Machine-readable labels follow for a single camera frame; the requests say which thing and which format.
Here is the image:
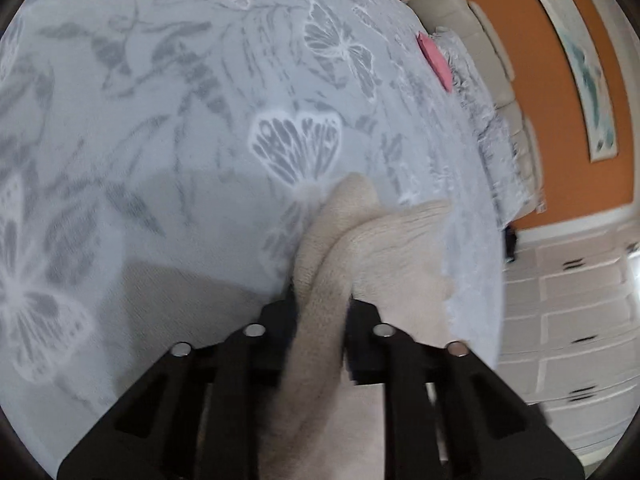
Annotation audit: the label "blue butterfly print bedspread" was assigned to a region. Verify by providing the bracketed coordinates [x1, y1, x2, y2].
[1, 0, 503, 474]

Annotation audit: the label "left butterfly print pillow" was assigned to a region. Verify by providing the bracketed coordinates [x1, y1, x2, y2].
[431, 27, 495, 132]

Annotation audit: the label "butterfly print pillow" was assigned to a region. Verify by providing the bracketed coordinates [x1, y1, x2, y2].
[478, 114, 539, 230]
[431, 27, 495, 132]

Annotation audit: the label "beige padded leather headboard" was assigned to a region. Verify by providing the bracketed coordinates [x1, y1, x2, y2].
[408, 0, 544, 219]

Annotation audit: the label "framed feather wall painting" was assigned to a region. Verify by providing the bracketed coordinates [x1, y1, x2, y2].
[538, 0, 618, 162]

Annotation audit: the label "pink folded cloth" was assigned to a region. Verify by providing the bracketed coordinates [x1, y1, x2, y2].
[416, 32, 454, 93]

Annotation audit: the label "white panelled wardrobe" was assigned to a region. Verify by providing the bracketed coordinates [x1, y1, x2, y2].
[494, 0, 640, 466]

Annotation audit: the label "right butterfly print pillow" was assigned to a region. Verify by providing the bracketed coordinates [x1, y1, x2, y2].
[478, 114, 539, 230]

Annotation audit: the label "beige knit sweater black hearts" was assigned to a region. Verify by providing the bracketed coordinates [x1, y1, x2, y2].
[259, 174, 454, 479]

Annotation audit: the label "black bag on nightstand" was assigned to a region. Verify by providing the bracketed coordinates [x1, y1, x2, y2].
[503, 224, 518, 263]

